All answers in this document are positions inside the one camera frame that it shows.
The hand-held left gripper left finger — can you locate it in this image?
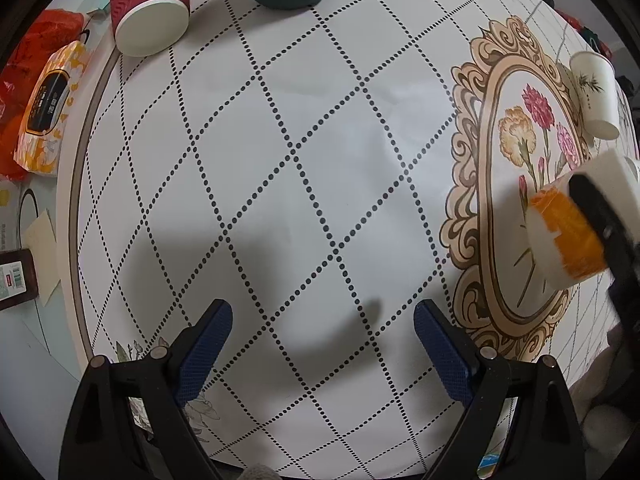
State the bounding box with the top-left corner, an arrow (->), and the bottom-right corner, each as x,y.
59,299 -> 233,480

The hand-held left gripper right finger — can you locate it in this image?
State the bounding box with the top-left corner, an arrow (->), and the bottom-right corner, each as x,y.
413,300 -> 586,480

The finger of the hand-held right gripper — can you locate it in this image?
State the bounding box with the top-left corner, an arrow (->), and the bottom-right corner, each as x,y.
568,172 -> 640,281

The orange and white paper cup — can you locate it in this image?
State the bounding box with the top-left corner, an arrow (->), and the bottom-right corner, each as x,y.
529,152 -> 640,286

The white paper cup plant print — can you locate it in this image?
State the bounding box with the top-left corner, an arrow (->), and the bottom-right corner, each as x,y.
569,51 -> 621,140

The red ribbed paper cup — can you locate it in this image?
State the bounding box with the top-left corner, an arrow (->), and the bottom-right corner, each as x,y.
109,0 -> 193,57

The beige paper sheet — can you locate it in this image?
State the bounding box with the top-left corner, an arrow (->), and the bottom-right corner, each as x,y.
24,209 -> 62,306

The brown box with label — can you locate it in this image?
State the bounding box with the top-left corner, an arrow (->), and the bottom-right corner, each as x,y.
0,249 -> 40,311

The white printed tablecloth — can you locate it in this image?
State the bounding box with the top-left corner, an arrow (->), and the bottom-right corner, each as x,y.
67,0 -> 640,478

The yellow wet wipes packet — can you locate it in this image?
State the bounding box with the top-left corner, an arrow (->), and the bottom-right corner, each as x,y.
13,40 -> 90,176

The orange plastic bag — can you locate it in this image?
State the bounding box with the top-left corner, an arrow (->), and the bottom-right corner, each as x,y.
0,9 -> 86,181

